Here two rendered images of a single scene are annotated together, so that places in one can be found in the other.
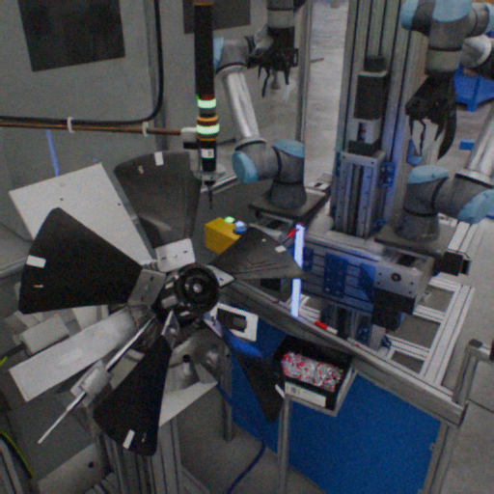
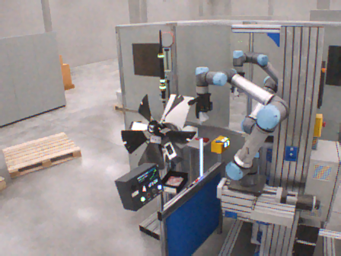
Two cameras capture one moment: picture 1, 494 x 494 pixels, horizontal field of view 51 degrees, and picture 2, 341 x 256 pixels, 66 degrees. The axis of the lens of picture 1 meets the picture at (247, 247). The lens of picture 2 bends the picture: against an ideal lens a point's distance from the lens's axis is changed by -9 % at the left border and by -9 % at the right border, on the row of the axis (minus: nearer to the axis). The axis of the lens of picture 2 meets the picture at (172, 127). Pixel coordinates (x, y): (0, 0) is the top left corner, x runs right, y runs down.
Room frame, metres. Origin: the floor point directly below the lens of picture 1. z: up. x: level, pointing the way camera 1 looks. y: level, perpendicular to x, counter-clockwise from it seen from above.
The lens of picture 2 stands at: (0.94, -2.13, 2.07)
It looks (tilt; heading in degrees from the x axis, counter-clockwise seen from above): 21 degrees down; 86
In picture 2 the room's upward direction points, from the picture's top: 3 degrees counter-clockwise
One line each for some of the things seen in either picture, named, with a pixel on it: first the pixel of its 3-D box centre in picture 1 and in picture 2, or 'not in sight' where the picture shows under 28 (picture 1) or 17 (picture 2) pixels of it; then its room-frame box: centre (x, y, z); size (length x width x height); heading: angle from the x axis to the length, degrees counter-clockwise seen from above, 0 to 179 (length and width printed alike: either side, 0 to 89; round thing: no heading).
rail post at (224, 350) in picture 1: (227, 371); (221, 203); (1.54, 0.08, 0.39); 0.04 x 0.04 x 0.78; 47
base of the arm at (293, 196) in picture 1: (288, 187); not in sight; (1.80, -0.15, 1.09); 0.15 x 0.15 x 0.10
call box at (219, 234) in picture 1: (231, 239); (221, 145); (1.51, 0.05, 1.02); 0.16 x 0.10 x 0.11; 47
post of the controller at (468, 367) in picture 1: (466, 373); (160, 198); (0.95, -0.55, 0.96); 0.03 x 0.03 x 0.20; 47
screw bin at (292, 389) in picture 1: (308, 370); (173, 181); (1.08, -0.18, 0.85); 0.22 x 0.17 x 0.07; 63
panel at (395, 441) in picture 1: (314, 420); (196, 222); (1.24, -0.24, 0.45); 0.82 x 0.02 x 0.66; 47
